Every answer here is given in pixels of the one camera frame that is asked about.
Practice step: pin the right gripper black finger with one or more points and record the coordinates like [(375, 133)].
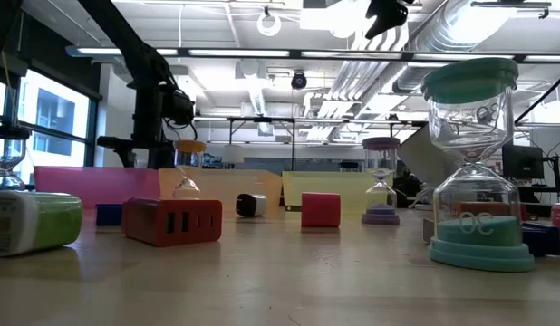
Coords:
[(389, 11)]

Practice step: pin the orange hourglass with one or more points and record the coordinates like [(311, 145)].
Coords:
[(190, 146)]

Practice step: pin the blue digital clock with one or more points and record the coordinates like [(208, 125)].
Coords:
[(109, 215)]

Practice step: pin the black-capped hourglass blue sand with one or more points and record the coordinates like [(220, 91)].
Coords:
[(8, 132)]

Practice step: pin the white and black charger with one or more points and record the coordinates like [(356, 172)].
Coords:
[(250, 205)]

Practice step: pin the purple hourglass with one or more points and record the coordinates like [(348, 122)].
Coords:
[(380, 144)]

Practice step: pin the black-capped hourglass red sand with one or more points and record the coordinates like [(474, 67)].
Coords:
[(349, 165)]

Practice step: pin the small red cube charger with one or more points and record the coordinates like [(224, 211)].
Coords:
[(321, 210)]

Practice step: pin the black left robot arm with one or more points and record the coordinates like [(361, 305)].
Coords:
[(135, 50)]

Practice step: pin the black computer monitor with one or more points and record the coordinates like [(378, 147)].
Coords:
[(522, 162), (169, 158)]

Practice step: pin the translucent pink plastic bin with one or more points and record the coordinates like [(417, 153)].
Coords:
[(80, 185)]

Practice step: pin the white lamp shade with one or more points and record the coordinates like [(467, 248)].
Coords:
[(234, 154)]

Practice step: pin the green and white charger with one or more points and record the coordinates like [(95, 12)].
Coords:
[(49, 222)]

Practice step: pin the black beam with light strips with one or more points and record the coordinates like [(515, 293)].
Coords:
[(296, 54)]

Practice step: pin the translucent orange plastic bin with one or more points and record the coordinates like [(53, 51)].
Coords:
[(225, 190)]

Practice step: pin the teal hourglass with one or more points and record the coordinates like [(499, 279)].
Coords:
[(470, 77)]

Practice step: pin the black ceiling spotlight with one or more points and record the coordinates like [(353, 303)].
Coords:
[(299, 80)]

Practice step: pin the grey tilted panel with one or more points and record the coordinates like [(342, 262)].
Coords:
[(416, 156)]

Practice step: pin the translucent yellow plastic bin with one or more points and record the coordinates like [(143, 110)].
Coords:
[(343, 190)]

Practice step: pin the dark navy digital clock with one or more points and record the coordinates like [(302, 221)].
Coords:
[(543, 240)]

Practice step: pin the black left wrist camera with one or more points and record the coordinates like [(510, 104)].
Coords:
[(178, 106)]

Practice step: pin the silver ventilation duct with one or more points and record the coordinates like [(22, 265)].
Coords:
[(447, 27)]

